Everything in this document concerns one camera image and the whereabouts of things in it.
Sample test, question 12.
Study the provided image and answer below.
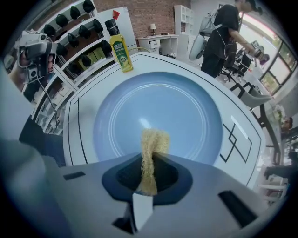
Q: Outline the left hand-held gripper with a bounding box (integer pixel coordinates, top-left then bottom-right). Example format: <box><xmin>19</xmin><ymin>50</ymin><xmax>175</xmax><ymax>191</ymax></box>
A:
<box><xmin>17</xmin><ymin>30</ymin><xmax>58</xmax><ymax>85</ymax></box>

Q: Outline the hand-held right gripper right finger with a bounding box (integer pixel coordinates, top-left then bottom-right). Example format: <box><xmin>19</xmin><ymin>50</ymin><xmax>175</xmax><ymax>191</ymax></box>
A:
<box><xmin>137</xmin><ymin>152</ymin><xmax>268</xmax><ymax>238</ymax></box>

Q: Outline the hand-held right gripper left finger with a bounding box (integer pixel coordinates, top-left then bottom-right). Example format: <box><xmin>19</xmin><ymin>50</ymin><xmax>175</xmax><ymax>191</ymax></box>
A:
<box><xmin>43</xmin><ymin>152</ymin><xmax>143</xmax><ymax>238</ymax></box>

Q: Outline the yellow sponge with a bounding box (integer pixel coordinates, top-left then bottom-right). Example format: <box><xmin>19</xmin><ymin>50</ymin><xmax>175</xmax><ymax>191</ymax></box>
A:
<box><xmin>139</xmin><ymin>128</ymin><xmax>171</xmax><ymax>196</ymax></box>

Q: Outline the big blue plate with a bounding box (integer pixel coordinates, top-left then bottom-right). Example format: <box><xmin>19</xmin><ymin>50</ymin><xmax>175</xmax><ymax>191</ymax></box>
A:
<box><xmin>93</xmin><ymin>72</ymin><xmax>224</xmax><ymax>167</ymax></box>

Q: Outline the person's left hand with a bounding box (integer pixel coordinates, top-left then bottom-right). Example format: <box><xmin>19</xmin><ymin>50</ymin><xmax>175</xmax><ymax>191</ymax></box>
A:
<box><xmin>19</xmin><ymin>52</ymin><xmax>56</xmax><ymax>73</ymax></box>

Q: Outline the white shelf rack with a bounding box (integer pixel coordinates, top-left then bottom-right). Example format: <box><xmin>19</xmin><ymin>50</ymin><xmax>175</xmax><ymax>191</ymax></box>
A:
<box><xmin>23</xmin><ymin>0</ymin><xmax>117</xmax><ymax>137</ymax></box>

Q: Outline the row of black caps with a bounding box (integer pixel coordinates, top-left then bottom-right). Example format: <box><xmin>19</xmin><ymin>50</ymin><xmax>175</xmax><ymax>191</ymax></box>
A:
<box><xmin>43</xmin><ymin>0</ymin><xmax>112</xmax><ymax>70</ymax></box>

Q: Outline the person's black shirt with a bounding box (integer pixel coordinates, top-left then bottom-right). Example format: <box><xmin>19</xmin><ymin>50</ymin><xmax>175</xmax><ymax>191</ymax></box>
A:
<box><xmin>18</xmin><ymin>116</ymin><xmax>66</xmax><ymax>167</ymax></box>

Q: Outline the yellow liquid bottle black cap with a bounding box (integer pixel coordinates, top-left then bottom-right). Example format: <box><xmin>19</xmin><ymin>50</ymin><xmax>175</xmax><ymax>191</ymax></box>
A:
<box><xmin>104</xmin><ymin>19</ymin><xmax>135</xmax><ymax>73</ymax></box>

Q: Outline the white refrigerator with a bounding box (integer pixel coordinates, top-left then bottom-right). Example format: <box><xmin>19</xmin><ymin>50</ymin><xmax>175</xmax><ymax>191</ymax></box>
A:
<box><xmin>97</xmin><ymin>6</ymin><xmax>137</xmax><ymax>58</ymax></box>

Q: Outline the grey upholstered chair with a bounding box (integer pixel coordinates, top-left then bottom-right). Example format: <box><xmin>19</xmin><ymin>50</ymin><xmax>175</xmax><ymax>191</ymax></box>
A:
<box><xmin>229</xmin><ymin>82</ymin><xmax>273</xmax><ymax>110</ymax></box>

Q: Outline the glass vase with flowers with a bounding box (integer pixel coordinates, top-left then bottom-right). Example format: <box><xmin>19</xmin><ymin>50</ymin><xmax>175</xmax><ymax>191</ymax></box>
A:
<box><xmin>274</xmin><ymin>104</ymin><xmax>286</xmax><ymax>121</ymax></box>

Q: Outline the white bookcase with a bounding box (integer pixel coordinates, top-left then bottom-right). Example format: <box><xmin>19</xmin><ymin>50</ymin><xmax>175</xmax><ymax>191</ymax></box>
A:
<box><xmin>174</xmin><ymin>5</ymin><xmax>196</xmax><ymax>35</ymax></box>

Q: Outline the black office chair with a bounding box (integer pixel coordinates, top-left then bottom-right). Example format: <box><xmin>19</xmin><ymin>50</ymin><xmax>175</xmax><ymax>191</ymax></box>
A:
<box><xmin>218</xmin><ymin>50</ymin><xmax>251</xmax><ymax>82</ymax></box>

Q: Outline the white oval panel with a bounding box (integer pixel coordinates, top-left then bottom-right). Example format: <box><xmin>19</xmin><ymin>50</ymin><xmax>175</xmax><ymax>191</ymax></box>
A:
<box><xmin>189</xmin><ymin>34</ymin><xmax>206</xmax><ymax>61</ymax></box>

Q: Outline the black-framed window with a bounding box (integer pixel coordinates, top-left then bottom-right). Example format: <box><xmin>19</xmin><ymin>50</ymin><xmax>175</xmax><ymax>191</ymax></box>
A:
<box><xmin>259</xmin><ymin>34</ymin><xmax>298</xmax><ymax>95</ymax></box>

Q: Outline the grey backpack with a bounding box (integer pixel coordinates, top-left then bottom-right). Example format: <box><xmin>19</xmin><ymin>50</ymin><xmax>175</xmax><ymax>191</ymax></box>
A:
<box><xmin>199</xmin><ymin>9</ymin><xmax>222</xmax><ymax>35</ymax></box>

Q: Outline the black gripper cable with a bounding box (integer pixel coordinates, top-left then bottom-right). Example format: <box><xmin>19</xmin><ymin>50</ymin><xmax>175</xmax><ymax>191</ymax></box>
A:
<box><xmin>38</xmin><ymin>79</ymin><xmax>61</xmax><ymax>132</ymax></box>

